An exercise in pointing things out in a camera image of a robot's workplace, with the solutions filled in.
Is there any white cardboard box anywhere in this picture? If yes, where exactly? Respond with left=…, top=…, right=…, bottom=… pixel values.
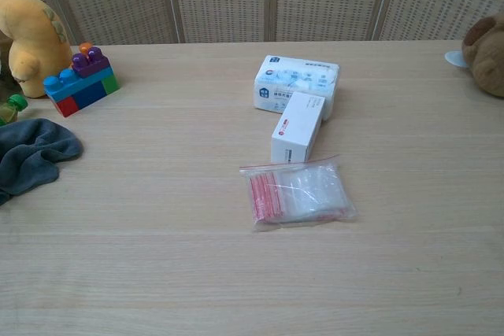
left=270, top=90, right=327, bottom=164

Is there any clear zip bag pack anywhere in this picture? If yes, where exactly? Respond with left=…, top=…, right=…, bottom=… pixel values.
left=239, top=154, right=359, bottom=234

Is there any white tissue paper pack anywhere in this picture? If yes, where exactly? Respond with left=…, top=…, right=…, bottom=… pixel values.
left=253, top=54, right=340, bottom=121

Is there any colourful toy brick block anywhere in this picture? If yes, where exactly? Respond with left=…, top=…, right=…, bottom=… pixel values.
left=43, top=42, right=120, bottom=118

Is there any light blue round disc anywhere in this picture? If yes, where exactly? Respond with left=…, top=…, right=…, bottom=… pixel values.
left=444, top=50, right=469, bottom=70

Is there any grey cloth towel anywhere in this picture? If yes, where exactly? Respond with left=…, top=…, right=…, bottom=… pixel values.
left=0, top=117, right=84, bottom=207

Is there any yellow plush dinosaur toy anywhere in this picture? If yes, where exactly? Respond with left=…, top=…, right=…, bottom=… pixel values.
left=0, top=0, right=75, bottom=99

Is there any green capped plastic bottle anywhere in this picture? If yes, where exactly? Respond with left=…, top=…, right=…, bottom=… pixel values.
left=0, top=94, right=30, bottom=127

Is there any brown plush bear toy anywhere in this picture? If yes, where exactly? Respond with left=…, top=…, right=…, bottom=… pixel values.
left=461, top=12, right=504, bottom=98

